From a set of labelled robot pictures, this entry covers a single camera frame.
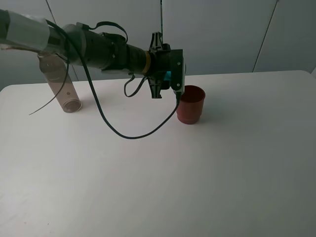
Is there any black camera cable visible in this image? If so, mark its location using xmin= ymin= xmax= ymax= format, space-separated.
xmin=28 ymin=19 xmax=182 ymax=140

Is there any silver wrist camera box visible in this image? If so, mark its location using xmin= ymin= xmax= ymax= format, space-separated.
xmin=170 ymin=49 xmax=186 ymax=94

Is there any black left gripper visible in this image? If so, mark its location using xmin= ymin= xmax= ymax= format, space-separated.
xmin=145 ymin=32 xmax=172 ymax=99

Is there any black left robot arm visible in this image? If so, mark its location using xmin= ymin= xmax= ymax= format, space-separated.
xmin=0 ymin=10 xmax=185 ymax=99

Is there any red plastic cup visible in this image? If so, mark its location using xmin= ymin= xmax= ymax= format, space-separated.
xmin=176 ymin=85 xmax=205 ymax=124

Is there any teal translucent plastic cup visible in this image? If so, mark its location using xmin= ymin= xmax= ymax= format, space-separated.
xmin=164 ymin=71 xmax=171 ymax=81

